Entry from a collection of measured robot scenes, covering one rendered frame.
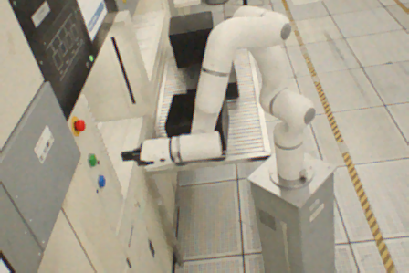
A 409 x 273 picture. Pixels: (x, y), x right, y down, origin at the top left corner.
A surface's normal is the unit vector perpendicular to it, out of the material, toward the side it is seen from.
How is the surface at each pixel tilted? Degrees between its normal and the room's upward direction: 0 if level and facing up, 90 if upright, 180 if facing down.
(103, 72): 90
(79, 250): 90
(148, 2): 90
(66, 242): 90
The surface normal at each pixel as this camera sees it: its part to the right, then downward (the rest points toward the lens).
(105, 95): 0.01, 0.55
